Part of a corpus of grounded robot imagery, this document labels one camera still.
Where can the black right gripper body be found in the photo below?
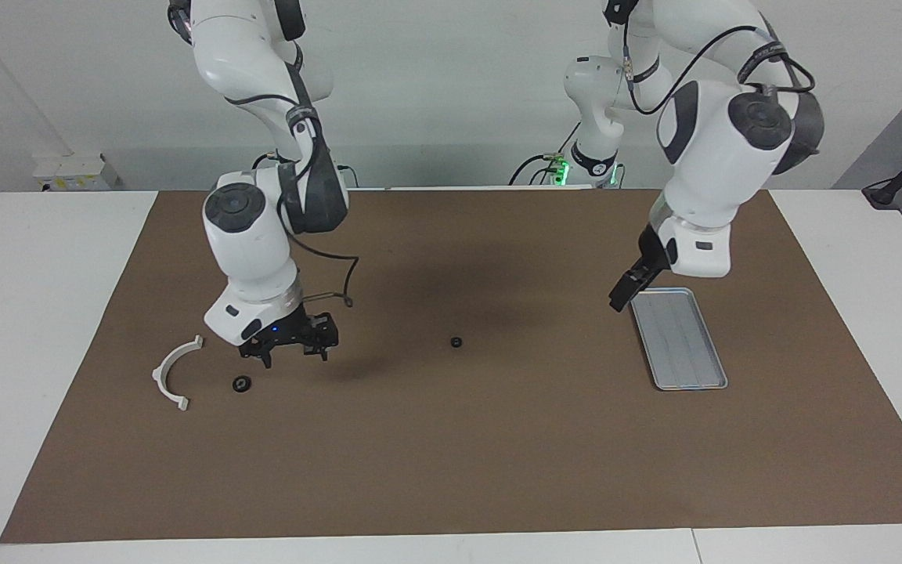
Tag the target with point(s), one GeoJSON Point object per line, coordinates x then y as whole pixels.
{"type": "Point", "coordinates": [294, 330]}

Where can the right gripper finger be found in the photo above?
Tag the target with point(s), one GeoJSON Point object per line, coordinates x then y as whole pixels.
{"type": "Point", "coordinates": [323, 352]}
{"type": "Point", "coordinates": [267, 359]}

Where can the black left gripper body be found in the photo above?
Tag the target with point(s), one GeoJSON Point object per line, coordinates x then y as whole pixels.
{"type": "Point", "coordinates": [657, 254]}

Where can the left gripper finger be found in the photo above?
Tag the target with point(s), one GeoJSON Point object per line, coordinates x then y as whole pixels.
{"type": "Point", "coordinates": [627, 288]}

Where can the large black bearing gear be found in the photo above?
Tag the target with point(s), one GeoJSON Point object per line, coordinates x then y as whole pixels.
{"type": "Point", "coordinates": [241, 384]}

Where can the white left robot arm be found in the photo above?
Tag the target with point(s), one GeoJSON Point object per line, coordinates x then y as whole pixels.
{"type": "Point", "coordinates": [709, 157]}

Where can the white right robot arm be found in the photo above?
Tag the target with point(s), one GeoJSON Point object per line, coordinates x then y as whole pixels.
{"type": "Point", "coordinates": [251, 235]}

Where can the silver metal tray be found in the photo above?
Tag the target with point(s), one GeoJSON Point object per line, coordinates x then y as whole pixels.
{"type": "Point", "coordinates": [686, 352]}

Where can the brown table mat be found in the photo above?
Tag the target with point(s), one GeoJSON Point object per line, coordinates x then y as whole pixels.
{"type": "Point", "coordinates": [451, 439]}

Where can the white power strip box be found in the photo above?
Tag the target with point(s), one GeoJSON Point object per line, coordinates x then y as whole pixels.
{"type": "Point", "coordinates": [75, 172]}

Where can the white curved plastic bracket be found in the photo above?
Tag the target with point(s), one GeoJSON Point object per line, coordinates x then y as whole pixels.
{"type": "Point", "coordinates": [160, 376]}

